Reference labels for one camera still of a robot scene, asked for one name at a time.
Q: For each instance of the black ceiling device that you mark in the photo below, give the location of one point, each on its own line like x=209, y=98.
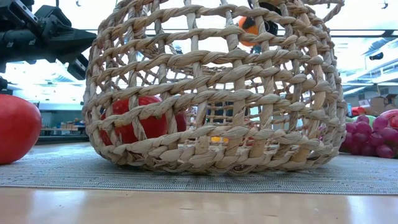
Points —
x=377, y=56

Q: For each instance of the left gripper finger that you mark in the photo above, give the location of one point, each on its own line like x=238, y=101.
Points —
x=71, y=49
x=74, y=35

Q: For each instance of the red container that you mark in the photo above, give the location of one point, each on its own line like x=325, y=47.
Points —
x=357, y=111

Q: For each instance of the distant workbench with boxes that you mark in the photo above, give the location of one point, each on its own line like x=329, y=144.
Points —
x=68, y=126

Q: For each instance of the cardboard box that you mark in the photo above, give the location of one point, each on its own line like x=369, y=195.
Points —
x=377, y=104

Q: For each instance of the grey woven placemat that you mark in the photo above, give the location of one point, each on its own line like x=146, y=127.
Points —
x=62, y=177

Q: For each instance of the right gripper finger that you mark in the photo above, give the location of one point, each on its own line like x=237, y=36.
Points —
x=272, y=28

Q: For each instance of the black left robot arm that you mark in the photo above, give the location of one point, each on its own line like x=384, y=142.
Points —
x=3, y=85

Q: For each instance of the orange fruit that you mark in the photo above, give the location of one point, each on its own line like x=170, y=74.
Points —
x=250, y=26

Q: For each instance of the woven straw basket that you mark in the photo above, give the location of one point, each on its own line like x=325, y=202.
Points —
x=217, y=57

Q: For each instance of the green apple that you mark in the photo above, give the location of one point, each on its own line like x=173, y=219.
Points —
x=372, y=118

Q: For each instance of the large red apple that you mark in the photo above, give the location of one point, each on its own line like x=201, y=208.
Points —
x=17, y=130

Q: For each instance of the blue bottle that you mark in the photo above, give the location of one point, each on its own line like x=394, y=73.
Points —
x=349, y=109

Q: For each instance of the purple grape bunch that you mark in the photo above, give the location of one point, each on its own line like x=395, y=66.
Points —
x=363, y=127

